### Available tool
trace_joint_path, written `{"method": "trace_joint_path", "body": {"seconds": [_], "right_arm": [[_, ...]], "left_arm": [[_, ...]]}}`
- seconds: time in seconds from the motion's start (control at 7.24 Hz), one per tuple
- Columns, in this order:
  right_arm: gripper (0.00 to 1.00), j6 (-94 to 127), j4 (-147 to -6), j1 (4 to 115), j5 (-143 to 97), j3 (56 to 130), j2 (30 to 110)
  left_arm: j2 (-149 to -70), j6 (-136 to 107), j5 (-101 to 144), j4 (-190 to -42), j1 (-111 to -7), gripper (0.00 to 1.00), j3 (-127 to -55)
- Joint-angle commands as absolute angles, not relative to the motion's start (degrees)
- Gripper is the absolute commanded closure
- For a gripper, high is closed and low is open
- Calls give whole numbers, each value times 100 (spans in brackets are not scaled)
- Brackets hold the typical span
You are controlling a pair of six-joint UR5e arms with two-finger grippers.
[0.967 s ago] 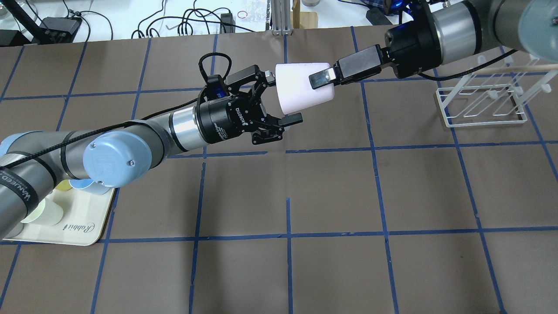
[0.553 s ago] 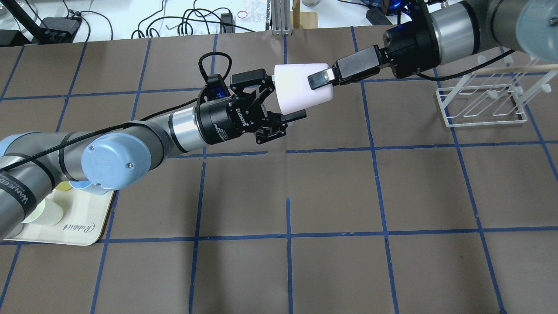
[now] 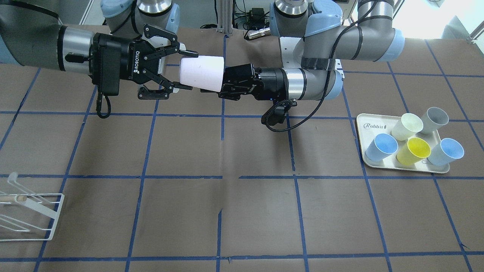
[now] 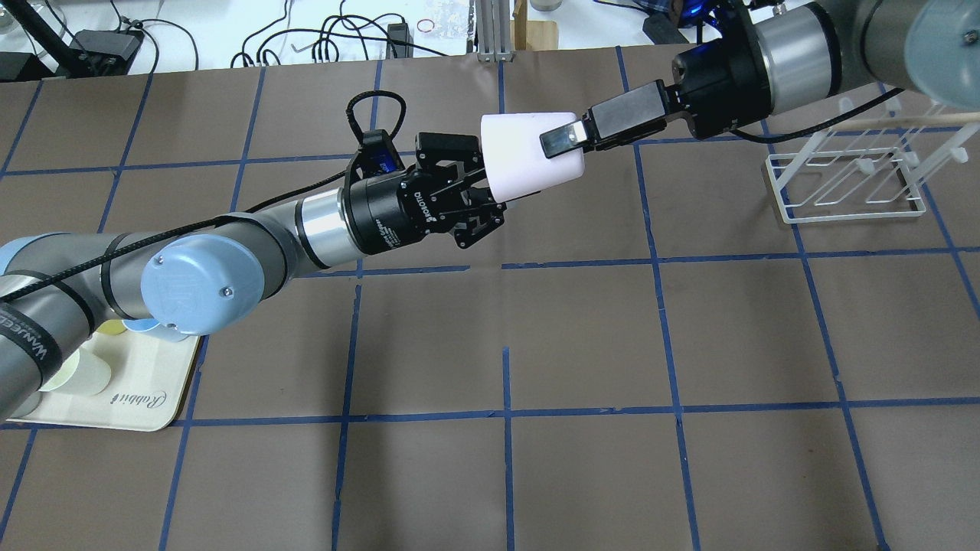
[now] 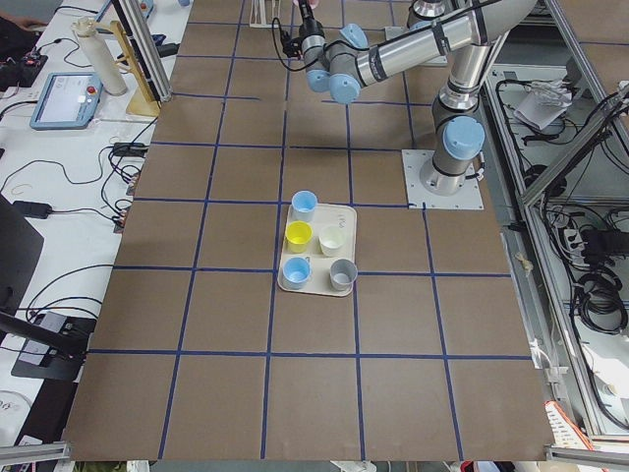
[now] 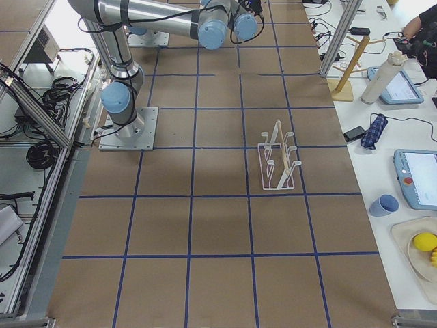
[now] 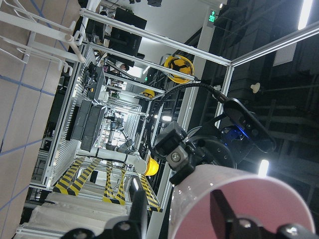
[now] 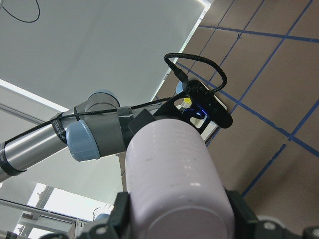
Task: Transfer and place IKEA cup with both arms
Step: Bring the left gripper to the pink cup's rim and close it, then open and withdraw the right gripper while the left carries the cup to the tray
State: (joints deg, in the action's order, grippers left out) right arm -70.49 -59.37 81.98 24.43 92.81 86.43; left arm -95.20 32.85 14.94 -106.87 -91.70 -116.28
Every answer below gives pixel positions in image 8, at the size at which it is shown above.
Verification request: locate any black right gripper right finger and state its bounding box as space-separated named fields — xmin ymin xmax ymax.
xmin=225 ymin=189 xmax=259 ymax=239

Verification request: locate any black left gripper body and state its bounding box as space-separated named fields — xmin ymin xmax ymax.
xmin=128 ymin=96 xmax=209 ymax=141

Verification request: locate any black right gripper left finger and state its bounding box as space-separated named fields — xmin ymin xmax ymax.
xmin=107 ymin=192 xmax=131 ymax=239

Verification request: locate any pale pink plastic cup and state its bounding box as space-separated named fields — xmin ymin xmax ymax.
xmin=125 ymin=119 xmax=235 ymax=239

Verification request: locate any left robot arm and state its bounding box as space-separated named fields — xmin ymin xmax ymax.
xmin=0 ymin=91 xmax=211 ymax=181

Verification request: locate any yellow plastic cup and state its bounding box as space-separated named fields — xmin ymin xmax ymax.
xmin=183 ymin=98 xmax=191 ymax=105

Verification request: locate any light blue cup front right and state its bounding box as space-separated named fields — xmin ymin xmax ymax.
xmin=175 ymin=82 xmax=183 ymax=94

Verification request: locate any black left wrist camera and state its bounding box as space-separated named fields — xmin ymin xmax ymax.
xmin=181 ymin=79 xmax=234 ymax=129

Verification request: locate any black left camera cable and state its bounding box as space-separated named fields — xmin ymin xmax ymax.
xmin=0 ymin=52 xmax=228 ymax=147

